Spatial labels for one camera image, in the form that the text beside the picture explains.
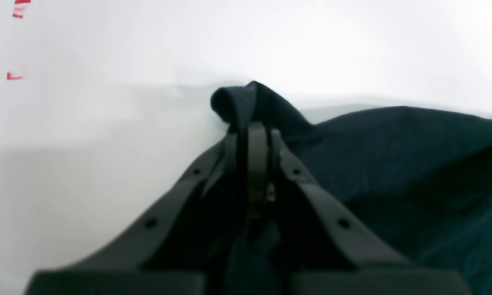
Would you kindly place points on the black T-shirt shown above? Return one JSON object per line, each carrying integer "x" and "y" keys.
{"x": 420, "y": 178}

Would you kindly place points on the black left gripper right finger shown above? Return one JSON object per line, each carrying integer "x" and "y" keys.
{"x": 377, "y": 269}

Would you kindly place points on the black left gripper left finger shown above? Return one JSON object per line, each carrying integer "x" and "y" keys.
{"x": 116, "y": 268}

